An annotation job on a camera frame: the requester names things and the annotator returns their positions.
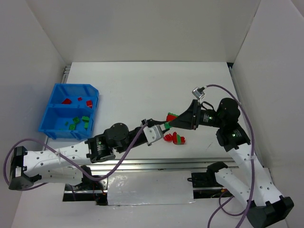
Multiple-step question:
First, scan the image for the green lego plate piece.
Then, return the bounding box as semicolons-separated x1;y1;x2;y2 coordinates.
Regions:
68;124;76;131

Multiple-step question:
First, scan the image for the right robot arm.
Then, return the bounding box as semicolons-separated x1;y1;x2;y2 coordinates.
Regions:
169;98;294;228

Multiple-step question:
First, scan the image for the red arch lego piece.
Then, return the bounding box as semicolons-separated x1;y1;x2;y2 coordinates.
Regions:
163;133;172;142

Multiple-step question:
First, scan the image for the green square lego brick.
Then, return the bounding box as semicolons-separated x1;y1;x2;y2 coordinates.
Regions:
73;117;80;124

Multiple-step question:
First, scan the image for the blue plastic divided bin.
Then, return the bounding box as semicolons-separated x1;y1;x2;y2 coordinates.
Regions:
38;84;99;141

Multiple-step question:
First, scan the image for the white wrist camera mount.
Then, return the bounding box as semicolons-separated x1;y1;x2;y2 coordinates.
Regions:
143;125;164;144
192;87;206;102

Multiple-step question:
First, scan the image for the aluminium table rail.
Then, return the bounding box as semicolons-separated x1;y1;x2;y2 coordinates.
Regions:
35;159;236;173

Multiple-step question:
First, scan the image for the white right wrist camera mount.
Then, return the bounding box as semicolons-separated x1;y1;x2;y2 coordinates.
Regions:
192;87;206;102

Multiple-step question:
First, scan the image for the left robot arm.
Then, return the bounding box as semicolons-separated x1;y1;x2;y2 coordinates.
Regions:
6;119;167;191

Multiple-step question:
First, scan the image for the green curved lego piece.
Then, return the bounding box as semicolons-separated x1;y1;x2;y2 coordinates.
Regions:
82;116;90;130

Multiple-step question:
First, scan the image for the red rounded lego block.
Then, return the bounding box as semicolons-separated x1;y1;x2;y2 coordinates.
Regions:
166;113;178;123

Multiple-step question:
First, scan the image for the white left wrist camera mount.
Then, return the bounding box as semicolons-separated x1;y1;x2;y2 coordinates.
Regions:
143;125;164;144

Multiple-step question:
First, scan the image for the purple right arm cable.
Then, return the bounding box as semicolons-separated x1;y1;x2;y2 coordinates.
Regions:
201;84;256;228

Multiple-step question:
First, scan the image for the red green striped rounded lego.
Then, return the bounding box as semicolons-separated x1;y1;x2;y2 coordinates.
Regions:
172;132;186;145

